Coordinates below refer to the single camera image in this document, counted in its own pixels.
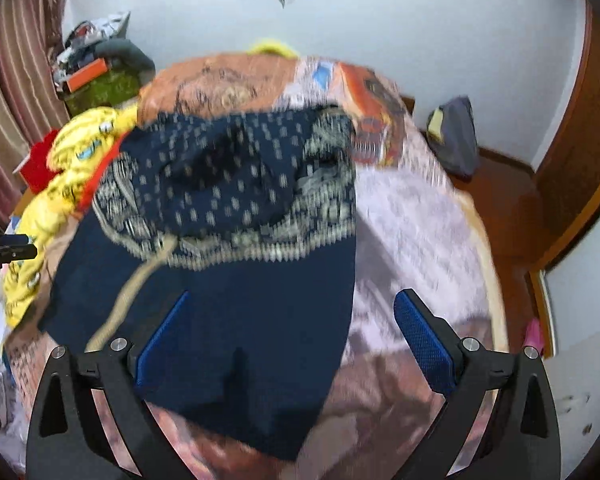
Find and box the red plush cloth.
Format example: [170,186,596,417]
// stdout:
[15,129,58,194]

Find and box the orange box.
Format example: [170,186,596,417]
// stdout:
[64,58,109,93]

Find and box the navy patterned garment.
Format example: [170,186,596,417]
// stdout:
[40,106,356,460]

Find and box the red garment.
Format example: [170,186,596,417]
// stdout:
[76,131,130,214]

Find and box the yellow cartoon blanket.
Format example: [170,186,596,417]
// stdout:
[3,103,138,328]

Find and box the newspaper print bed sheet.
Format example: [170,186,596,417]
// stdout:
[8,53,506,479]

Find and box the pink slipper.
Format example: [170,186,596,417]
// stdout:
[524,318,545,354]

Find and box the wooden door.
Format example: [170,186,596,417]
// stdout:
[533,6,600,270]

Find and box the striped curtain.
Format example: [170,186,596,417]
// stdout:
[0,0,69,230]

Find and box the green patterned box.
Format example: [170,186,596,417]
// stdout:
[64,68,140,117]

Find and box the yellow pillow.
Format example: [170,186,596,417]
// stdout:
[248,39,300,60]

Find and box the grey blue bag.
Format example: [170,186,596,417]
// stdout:
[426,96,480,180]

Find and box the grey cloth on pile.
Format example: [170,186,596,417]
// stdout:
[94,38,155,72]

